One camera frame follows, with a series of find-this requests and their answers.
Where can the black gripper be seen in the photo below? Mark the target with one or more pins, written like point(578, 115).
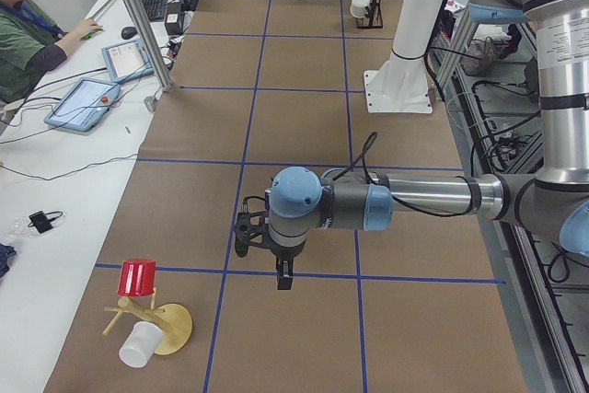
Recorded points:
point(286, 257)

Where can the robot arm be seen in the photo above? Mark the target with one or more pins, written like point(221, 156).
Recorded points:
point(553, 203)

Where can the red plastic cup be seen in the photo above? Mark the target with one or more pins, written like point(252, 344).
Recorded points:
point(137, 278)

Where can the white cup on tree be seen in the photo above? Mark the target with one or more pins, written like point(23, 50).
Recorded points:
point(141, 344)

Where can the wooden mug tree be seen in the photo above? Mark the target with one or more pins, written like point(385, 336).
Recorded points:
point(173, 319)

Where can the teach pendant near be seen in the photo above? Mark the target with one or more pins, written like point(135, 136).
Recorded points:
point(84, 105)

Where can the teach pendant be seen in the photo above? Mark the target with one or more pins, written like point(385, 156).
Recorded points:
point(126, 61)
point(84, 105)

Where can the teach pendant far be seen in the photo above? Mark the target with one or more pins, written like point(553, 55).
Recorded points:
point(126, 61)

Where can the white mug on rack lower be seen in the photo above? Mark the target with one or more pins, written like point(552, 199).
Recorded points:
point(359, 8)

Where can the black computer mouse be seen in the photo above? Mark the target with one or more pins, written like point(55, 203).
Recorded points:
point(128, 32)

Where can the seated person green shirt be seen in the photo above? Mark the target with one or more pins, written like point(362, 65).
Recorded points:
point(32, 44)

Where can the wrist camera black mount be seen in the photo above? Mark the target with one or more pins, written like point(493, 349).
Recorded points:
point(251, 229)

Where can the white camera pole base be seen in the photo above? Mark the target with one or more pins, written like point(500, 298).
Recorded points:
point(400, 85)

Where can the small black device with cable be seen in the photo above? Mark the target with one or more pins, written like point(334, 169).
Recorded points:
point(43, 221)

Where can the aluminium frame post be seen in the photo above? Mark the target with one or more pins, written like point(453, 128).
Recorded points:
point(140, 20)

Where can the black wire mug rack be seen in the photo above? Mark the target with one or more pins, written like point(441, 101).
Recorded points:
point(373, 19)

